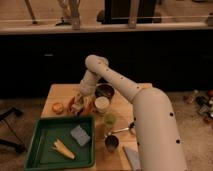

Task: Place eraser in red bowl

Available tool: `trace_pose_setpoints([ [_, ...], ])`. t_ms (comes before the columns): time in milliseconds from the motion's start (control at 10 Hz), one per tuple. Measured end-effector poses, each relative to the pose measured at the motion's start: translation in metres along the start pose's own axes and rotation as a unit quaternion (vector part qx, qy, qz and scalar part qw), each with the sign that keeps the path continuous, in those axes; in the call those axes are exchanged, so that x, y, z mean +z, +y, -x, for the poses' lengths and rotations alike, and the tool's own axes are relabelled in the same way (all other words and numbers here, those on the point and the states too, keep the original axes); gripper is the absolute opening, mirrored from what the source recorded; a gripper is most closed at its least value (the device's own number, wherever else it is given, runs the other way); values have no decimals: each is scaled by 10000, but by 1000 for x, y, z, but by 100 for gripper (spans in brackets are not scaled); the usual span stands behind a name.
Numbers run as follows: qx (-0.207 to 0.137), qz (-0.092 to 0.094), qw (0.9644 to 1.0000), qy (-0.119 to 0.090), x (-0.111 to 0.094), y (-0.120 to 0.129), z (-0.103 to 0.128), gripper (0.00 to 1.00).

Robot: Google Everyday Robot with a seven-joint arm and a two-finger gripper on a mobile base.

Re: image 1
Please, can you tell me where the small orange fruit toy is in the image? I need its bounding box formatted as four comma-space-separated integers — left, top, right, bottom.
52, 102, 64, 115

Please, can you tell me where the white cup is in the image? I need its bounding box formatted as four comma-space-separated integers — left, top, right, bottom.
94, 96, 110, 114

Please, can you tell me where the green plastic tray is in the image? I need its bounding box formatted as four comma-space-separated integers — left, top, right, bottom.
24, 116, 95, 171

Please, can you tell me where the green translucent cup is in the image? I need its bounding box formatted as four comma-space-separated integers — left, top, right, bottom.
103, 113, 116, 129

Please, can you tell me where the yellow banana peel toy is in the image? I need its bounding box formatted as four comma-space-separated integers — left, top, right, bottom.
53, 139, 75, 160

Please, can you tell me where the grey blue sponge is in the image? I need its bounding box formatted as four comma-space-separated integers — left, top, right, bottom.
70, 125, 91, 146

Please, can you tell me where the metal spoon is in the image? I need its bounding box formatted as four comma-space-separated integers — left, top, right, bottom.
104, 122, 135, 138

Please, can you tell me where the black cabinet wall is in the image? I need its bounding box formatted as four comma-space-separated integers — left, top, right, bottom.
0, 30, 213, 99

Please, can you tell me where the dark round bowl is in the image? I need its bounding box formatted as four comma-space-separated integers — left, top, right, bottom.
95, 84, 115, 100

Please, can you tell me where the black chair base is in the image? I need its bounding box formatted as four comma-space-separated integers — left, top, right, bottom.
0, 107, 26, 154

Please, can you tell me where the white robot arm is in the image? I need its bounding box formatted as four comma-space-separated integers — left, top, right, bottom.
71, 55, 188, 171

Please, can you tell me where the dark metal cup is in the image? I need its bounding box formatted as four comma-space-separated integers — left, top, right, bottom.
105, 135, 119, 153

